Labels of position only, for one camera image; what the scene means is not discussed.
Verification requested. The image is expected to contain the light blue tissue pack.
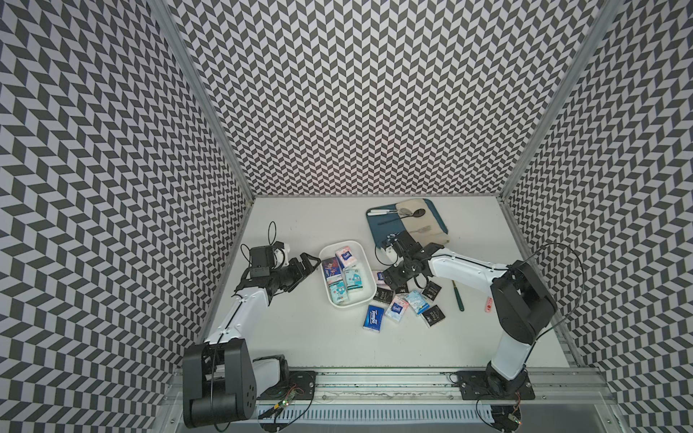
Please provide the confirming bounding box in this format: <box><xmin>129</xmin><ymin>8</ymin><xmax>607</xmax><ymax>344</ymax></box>
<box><xmin>405</xmin><ymin>290</ymin><xmax>431</xmax><ymax>315</ymax></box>

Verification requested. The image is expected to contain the teal cartoon tissue pack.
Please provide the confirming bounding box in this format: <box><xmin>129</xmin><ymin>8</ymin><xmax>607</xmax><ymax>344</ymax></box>
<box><xmin>344</xmin><ymin>268</ymin><xmax>364</xmax><ymax>293</ymax></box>

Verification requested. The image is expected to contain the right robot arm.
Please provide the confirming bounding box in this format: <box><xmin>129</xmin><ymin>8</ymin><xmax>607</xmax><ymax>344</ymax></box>
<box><xmin>383</xmin><ymin>244</ymin><xmax>558</xmax><ymax>400</ymax></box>

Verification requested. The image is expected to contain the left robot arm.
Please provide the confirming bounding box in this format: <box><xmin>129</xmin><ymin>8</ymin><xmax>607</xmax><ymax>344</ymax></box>
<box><xmin>182</xmin><ymin>247</ymin><xmax>321</xmax><ymax>432</ymax></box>

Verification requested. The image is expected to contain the white handled knife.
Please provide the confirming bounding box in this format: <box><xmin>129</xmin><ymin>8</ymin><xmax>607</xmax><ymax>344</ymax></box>
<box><xmin>366</xmin><ymin>209</ymin><xmax>399</xmax><ymax>217</ymax></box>

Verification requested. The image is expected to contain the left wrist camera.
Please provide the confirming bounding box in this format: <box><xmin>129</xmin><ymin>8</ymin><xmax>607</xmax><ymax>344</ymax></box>
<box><xmin>249</xmin><ymin>241</ymin><xmax>288</xmax><ymax>279</ymax></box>

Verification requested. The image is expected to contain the blue Tempo pack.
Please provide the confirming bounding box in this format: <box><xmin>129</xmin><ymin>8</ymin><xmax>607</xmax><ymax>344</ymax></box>
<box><xmin>363</xmin><ymin>305</ymin><xmax>384</xmax><ymax>332</ymax></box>

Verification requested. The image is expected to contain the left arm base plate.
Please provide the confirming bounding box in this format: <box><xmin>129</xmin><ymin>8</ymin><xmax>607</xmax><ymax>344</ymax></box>
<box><xmin>250</xmin><ymin>370</ymin><xmax>317</xmax><ymax>403</ymax></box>

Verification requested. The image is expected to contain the pink white tissue pack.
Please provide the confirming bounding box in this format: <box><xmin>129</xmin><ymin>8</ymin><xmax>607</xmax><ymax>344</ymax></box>
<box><xmin>335</xmin><ymin>246</ymin><xmax>358</xmax><ymax>269</ymax></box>

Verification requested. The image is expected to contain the beige cloth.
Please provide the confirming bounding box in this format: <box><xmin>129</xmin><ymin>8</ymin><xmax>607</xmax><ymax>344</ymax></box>
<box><xmin>395</xmin><ymin>198</ymin><xmax>449</xmax><ymax>246</ymax></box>

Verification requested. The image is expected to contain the pale blue pink pack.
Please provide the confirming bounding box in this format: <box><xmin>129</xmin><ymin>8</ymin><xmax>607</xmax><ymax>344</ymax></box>
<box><xmin>384</xmin><ymin>295</ymin><xmax>409</xmax><ymax>323</ymax></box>

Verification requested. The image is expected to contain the purple tissue pack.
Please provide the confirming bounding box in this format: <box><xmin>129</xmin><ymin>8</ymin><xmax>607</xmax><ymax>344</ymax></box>
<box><xmin>321</xmin><ymin>256</ymin><xmax>343</xmax><ymax>284</ymax></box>

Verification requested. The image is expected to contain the mint green tissue pack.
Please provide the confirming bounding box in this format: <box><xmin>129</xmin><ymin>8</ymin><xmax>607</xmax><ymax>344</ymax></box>
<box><xmin>328</xmin><ymin>281</ymin><xmax>349</xmax><ymax>305</ymax></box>

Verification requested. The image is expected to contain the black tissue pack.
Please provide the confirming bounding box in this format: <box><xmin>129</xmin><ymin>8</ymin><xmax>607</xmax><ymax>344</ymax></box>
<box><xmin>422</xmin><ymin>281</ymin><xmax>442</xmax><ymax>301</ymax></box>
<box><xmin>373</xmin><ymin>287</ymin><xmax>395</xmax><ymax>305</ymax></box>
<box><xmin>422</xmin><ymin>306</ymin><xmax>446</xmax><ymax>328</ymax></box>

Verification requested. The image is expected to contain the white storage box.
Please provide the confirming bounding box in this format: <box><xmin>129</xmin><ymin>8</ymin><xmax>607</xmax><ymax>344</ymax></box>
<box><xmin>319</xmin><ymin>240</ymin><xmax>377</xmax><ymax>309</ymax></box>

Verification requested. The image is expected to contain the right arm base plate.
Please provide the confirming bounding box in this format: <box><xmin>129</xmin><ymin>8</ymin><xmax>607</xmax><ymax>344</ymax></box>
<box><xmin>455</xmin><ymin>369</ymin><xmax>536</xmax><ymax>402</ymax></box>

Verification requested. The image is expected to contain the aluminium front rail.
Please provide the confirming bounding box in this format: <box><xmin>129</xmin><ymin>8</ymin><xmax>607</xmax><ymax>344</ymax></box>
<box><xmin>296</xmin><ymin>367</ymin><xmax>616</xmax><ymax>405</ymax></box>

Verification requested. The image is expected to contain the dark metal spoon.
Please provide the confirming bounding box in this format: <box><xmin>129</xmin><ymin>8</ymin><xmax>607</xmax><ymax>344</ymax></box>
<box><xmin>381</xmin><ymin>209</ymin><xmax>426</xmax><ymax>225</ymax></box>

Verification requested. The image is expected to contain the teal tray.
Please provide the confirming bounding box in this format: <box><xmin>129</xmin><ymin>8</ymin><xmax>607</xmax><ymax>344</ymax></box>
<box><xmin>366</xmin><ymin>198</ymin><xmax>449</xmax><ymax>249</ymax></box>

